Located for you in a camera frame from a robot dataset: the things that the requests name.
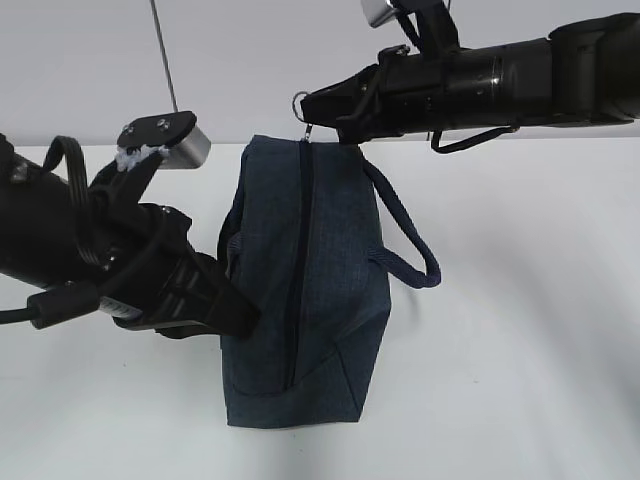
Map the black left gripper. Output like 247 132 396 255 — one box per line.
84 203 260 339

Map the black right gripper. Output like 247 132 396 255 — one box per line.
300 45 459 145

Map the dark blue zippered lunch bag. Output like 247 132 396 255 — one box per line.
218 135 441 429

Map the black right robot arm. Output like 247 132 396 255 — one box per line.
301 2 639 154

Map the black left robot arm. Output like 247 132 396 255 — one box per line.
1 136 259 339

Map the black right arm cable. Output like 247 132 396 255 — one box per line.
429 124 521 154

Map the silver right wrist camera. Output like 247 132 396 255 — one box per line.
360 0 461 54

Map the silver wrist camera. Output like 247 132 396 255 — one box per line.
115 110 212 171
360 0 461 54

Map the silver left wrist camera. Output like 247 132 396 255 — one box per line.
115 110 212 171

